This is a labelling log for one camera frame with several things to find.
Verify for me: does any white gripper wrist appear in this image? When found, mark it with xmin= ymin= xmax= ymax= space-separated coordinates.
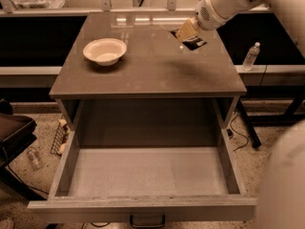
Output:
xmin=175 ymin=0 xmax=226 ymax=42

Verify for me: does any black rxbar chocolate wrapper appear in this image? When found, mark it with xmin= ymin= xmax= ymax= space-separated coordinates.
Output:
xmin=181 ymin=36 xmax=207 ymax=51

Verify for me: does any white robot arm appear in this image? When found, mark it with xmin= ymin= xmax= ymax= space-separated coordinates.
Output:
xmin=176 ymin=0 xmax=305 ymax=229

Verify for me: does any grey cabinet with counter top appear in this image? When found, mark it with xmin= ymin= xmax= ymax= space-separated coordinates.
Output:
xmin=51 ymin=12 xmax=246 ymax=148

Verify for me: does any open grey top drawer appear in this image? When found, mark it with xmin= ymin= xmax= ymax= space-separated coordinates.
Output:
xmin=28 ymin=132 xmax=256 ymax=223

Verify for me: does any clear water bottle on ledge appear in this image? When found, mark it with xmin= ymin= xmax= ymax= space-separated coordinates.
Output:
xmin=242 ymin=42 xmax=260 ymax=72

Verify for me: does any white paper bowl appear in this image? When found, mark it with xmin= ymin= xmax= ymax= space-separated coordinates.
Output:
xmin=83 ymin=38 xmax=127 ymax=66

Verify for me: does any black tray cart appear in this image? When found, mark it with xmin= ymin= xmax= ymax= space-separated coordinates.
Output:
xmin=0 ymin=98 xmax=45 ymax=200

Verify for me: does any clear bottle on floor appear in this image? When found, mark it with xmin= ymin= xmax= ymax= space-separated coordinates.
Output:
xmin=27 ymin=147 xmax=43 ymax=171

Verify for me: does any black floor cable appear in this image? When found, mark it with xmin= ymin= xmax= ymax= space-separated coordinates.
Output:
xmin=226 ymin=113 xmax=252 ymax=153

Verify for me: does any wire basket on floor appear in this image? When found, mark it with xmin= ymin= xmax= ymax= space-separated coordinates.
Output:
xmin=51 ymin=118 xmax=70 ymax=156

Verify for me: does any black drawer handle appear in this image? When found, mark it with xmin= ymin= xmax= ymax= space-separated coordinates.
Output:
xmin=129 ymin=215 xmax=166 ymax=229

